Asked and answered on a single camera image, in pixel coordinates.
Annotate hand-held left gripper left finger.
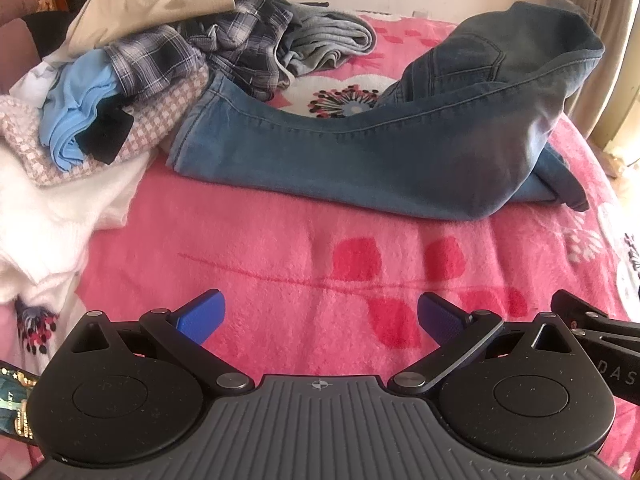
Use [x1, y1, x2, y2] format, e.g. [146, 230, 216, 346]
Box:
[70, 288, 254, 396]

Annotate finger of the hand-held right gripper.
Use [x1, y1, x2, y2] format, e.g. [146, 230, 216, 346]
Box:
[550, 289, 640, 345]

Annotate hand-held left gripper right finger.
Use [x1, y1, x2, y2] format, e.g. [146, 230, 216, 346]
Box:
[387, 290, 585, 396]

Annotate blue denim jeans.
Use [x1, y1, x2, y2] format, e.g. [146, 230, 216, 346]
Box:
[165, 1, 607, 222]

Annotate pink floral blanket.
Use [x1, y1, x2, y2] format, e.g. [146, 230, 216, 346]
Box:
[0, 10, 640, 480]

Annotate white fleece garment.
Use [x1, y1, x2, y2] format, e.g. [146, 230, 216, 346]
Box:
[0, 150, 151, 306]

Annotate black cloth piece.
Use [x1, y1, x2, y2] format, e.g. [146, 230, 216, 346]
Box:
[75, 105, 135, 165]

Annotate pink checked garment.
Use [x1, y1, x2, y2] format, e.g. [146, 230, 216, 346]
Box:
[0, 62, 211, 188]

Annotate light blue garment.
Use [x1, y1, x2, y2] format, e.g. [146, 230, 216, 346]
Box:
[40, 52, 123, 173]

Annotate dark plaid shirt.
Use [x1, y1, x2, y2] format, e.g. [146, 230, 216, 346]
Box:
[105, 0, 296, 103]

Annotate beige curtain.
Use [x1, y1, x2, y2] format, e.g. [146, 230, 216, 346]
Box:
[580, 0, 640, 146]

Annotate pale white garment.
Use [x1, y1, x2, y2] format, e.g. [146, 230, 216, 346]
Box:
[10, 57, 68, 107]

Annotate grey knit garment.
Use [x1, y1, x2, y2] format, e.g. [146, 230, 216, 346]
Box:
[277, 2, 378, 77]

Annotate beige garment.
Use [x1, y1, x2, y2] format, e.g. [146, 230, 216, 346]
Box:
[65, 0, 236, 58]

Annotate black padded object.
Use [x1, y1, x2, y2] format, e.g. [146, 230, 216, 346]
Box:
[22, 10, 73, 61]

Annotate mauve quilt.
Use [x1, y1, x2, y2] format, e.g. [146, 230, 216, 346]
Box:
[0, 0, 43, 96]

